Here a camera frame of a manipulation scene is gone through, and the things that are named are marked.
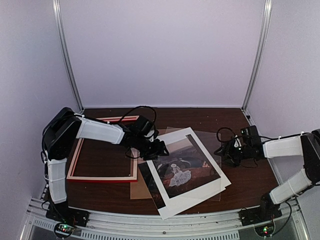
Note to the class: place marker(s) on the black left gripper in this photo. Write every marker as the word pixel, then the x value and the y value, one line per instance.
pixel 158 150

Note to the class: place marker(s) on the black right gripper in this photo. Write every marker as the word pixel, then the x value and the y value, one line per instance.
pixel 227 147

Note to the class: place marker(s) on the red wooden picture frame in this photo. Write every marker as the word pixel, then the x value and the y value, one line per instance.
pixel 97 160

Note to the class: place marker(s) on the canyon landscape photo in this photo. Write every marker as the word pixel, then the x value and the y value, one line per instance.
pixel 185 168

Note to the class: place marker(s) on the brown backing board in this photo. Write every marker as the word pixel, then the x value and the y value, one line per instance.
pixel 139 189

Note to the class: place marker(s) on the clear acrylic sheet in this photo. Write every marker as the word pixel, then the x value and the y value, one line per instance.
pixel 208 139

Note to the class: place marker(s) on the white mat board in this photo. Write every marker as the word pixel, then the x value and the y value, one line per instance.
pixel 169 207

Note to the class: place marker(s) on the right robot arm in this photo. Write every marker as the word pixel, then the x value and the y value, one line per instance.
pixel 304 144

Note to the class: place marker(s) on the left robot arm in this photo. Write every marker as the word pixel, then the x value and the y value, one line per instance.
pixel 59 135

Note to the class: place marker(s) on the right circuit board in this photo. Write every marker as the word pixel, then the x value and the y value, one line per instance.
pixel 264 230

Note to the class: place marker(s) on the circuit board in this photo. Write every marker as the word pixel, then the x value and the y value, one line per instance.
pixel 63 230
pixel 264 230

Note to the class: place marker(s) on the left circuit board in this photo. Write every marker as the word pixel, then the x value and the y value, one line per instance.
pixel 63 230

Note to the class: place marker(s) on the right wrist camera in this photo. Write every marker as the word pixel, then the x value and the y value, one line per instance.
pixel 250 135

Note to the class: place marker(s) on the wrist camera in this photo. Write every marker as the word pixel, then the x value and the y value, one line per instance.
pixel 250 135
pixel 142 126

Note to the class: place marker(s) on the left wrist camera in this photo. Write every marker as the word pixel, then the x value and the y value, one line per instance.
pixel 142 126

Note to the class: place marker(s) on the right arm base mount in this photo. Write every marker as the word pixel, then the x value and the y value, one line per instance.
pixel 266 211

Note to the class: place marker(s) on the aluminium front rail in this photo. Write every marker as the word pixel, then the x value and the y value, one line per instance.
pixel 225 225

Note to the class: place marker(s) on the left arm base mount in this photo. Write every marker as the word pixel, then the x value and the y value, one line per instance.
pixel 67 215

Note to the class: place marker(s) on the right aluminium corner post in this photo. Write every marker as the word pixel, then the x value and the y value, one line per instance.
pixel 263 35

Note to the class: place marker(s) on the aluminium corner post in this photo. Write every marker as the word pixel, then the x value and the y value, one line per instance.
pixel 263 35
pixel 65 54

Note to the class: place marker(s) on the left aluminium corner post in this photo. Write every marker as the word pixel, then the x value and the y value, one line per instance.
pixel 65 54

